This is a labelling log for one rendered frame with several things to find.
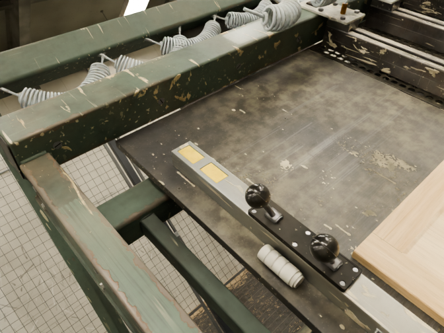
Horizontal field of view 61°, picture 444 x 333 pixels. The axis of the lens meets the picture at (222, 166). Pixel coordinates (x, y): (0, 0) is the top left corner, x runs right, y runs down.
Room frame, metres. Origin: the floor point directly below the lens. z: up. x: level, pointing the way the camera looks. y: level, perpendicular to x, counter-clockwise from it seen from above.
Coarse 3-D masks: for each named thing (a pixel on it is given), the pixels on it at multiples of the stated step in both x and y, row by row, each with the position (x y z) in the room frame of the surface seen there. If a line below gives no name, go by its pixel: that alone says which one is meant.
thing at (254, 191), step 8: (256, 184) 0.54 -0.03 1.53; (248, 192) 0.54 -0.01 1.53; (256, 192) 0.53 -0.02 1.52; (264, 192) 0.53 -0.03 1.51; (248, 200) 0.54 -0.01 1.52; (256, 200) 0.53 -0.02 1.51; (264, 200) 0.53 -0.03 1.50; (256, 208) 0.54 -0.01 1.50; (264, 208) 0.59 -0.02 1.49; (272, 208) 0.64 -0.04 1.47; (272, 216) 0.62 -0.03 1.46; (280, 216) 0.63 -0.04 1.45
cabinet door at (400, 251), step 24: (432, 192) 0.73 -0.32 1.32; (408, 216) 0.68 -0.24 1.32; (432, 216) 0.68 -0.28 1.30; (384, 240) 0.64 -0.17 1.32; (408, 240) 0.64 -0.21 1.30; (432, 240) 0.65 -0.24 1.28; (384, 264) 0.61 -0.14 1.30; (408, 264) 0.61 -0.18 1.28; (432, 264) 0.61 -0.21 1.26; (408, 288) 0.58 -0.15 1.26; (432, 288) 0.58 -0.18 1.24; (432, 312) 0.56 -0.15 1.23
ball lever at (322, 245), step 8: (312, 240) 0.49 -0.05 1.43; (320, 240) 0.47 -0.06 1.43; (328, 240) 0.47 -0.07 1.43; (336, 240) 0.48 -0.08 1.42; (312, 248) 0.48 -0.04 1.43; (320, 248) 0.47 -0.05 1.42; (328, 248) 0.47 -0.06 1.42; (336, 248) 0.47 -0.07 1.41; (320, 256) 0.47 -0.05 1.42; (328, 256) 0.47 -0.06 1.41; (336, 256) 0.48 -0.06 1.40; (328, 264) 0.57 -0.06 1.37; (336, 264) 0.56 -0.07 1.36
